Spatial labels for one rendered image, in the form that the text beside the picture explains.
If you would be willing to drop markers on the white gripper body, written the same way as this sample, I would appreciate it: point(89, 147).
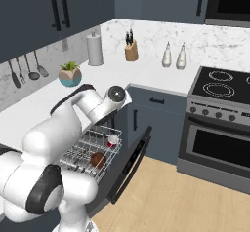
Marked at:
point(127, 98)

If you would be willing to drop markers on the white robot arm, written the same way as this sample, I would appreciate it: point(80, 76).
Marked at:
point(52, 135)

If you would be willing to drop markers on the red cup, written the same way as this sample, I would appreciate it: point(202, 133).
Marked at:
point(113, 141)

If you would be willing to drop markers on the dark blue base cupboard door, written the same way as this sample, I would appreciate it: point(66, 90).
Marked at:
point(162, 132)

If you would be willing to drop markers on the dark dishwasher door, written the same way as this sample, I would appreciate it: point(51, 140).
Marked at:
point(130, 164)

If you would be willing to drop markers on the brown bowl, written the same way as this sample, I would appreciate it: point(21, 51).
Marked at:
point(98, 160)

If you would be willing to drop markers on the steel oven door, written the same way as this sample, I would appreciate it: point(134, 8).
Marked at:
point(215, 148)

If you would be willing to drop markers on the dark blue drawer front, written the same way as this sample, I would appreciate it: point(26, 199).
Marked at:
point(172, 104)

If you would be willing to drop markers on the wooden knife block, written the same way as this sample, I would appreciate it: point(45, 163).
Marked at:
point(131, 52)

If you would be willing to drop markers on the white paper towel roll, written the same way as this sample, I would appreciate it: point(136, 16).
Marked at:
point(94, 50)

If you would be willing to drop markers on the white bottle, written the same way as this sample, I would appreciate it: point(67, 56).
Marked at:
point(167, 56)
point(181, 58)

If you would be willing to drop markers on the potted green plant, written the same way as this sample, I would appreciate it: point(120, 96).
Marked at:
point(70, 76)

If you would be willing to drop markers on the dark range knob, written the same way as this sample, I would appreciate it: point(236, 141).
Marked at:
point(205, 112)
point(218, 114)
point(231, 117)
point(193, 109)

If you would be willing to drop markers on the dark hanging slotted turner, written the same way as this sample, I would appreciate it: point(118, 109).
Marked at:
point(42, 70)

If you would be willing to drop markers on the steel range with black hob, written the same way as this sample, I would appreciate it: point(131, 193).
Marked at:
point(221, 89)

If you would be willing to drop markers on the dark hanging ladle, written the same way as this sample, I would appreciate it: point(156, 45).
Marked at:
point(33, 75)

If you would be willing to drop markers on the dark hanging fork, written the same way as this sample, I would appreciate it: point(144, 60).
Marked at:
point(20, 73)

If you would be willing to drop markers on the dark hanging spatula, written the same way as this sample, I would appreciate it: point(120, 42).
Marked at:
point(15, 79)

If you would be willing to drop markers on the black microwave oven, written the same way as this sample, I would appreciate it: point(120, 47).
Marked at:
point(231, 2)

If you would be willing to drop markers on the dark blue wall cupboard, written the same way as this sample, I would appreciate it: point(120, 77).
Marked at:
point(156, 0)

